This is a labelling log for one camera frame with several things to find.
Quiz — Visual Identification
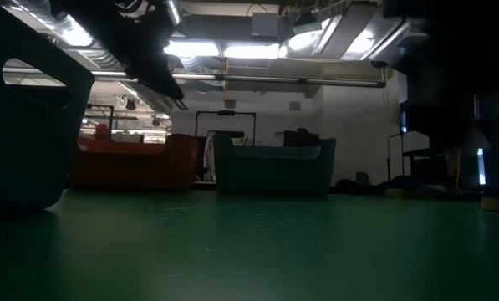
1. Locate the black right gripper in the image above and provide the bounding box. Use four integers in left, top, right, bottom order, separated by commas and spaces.
405, 62, 480, 148

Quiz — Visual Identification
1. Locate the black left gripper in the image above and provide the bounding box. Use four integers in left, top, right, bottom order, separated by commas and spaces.
106, 0, 186, 101

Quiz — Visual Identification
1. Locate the white panel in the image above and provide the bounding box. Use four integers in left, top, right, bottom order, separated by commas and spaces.
401, 131, 430, 154

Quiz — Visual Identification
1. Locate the ceiling light panel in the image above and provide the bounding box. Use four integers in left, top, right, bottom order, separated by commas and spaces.
222, 43, 282, 60
163, 38, 221, 58

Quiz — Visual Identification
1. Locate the grey panel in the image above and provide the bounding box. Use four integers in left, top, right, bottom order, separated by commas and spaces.
461, 124, 491, 151

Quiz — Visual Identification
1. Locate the person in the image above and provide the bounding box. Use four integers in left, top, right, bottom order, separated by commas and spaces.
94, 123, 111, 141

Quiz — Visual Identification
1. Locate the white hanging cloth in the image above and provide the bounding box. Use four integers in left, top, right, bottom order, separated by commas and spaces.
202, 132, 216, 169

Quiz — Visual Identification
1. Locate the orange plastic basket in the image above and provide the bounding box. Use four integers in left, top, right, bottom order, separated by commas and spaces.
69, 132, 201, 192

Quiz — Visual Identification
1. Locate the long metal ceiling pipe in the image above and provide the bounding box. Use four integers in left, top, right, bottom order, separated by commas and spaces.
90, 69, 387, 89

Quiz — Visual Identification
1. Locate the grey ceiling box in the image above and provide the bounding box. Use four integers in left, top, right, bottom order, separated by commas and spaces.
251, 11, 280, 38

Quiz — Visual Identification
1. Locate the black monitor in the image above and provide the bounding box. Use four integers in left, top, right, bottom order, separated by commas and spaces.
283, 128, 322, 148

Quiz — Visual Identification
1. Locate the teal plastic basket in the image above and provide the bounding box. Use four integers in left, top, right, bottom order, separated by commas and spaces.
213, 133, 338, 196

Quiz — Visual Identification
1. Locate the blue-grey plastic basket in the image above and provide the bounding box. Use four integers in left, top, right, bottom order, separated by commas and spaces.
0, 0, 96, 217

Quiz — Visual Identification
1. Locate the green table mat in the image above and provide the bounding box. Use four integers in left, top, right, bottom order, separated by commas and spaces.
0, 187, 499, 301

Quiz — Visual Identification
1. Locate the black metal frame stand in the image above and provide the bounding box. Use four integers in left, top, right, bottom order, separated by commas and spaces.
194, 110, 257, 147
85, 104, 115, 142

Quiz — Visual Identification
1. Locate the ribbed silver ventilation duct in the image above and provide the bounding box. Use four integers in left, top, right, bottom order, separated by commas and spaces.
6, 0, 175, 114

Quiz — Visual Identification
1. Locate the round silver ventilation duct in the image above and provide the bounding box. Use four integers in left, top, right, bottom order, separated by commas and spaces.
165, 0, 182, 26

